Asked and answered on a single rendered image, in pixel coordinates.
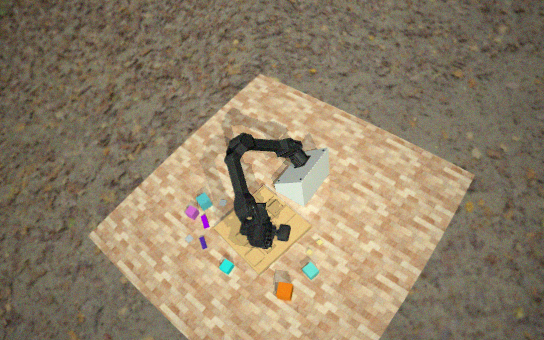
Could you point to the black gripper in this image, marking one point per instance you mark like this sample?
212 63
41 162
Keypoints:
282 234

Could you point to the orange-brown block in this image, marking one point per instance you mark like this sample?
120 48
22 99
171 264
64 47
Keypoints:
284 291

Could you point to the teal cube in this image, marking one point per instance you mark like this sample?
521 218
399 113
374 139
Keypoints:
204 201

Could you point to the teal square block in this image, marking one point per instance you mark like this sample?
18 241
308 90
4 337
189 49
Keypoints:
310 270

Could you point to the cyan cube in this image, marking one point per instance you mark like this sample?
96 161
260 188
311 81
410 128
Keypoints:
226 266

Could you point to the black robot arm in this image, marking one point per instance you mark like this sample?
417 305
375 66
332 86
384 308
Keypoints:
245 205

